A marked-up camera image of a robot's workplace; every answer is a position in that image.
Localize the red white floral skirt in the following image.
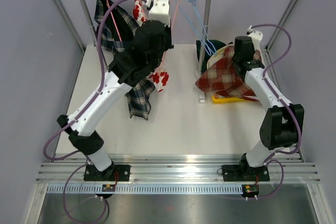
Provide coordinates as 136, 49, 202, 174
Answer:
132, 0, 169, 92

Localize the red beige checked skirt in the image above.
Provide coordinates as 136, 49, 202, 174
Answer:
195, 44, 259, 102

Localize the dark green plaid skirt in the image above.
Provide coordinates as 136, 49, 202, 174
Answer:
196, 40, 233, 62

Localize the pastel floral skirt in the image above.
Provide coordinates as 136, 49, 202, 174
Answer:
206, 45, 232, 69

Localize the navy plaid skirt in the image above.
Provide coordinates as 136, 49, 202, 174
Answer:
101, 6, 155, 120

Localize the light blue hanger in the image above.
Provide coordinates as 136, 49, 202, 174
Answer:
173, 0, 202, 40

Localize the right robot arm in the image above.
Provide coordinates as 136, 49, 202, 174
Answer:
233, 36, 304, 180

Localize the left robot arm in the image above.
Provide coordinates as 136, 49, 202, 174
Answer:
57, 19, 173, 179

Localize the yellow plastic bin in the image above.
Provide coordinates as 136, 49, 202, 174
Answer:
212, 94, 245, 104

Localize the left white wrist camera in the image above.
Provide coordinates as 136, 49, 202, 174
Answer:
143, 0, 171, 27

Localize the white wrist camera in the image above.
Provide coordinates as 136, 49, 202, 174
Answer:
143, 0, 171, 27
246, 26, 264, 44

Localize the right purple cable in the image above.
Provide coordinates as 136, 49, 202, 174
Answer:
251, 23, 302, 164

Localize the purple cable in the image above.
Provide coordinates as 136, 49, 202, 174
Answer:
251, 23, 302, 164
43, 0, 150, 162

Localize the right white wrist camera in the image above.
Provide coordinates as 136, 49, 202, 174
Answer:
246, 26, 264, 44

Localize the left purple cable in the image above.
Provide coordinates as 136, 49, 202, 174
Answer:
43, 0, 150, 162

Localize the aluminium mounting rail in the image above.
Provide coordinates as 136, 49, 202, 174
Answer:
36, 154, 320, 184

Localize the slotted white cable duct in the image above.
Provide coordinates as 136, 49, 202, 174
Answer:
47, 183, 243, 195

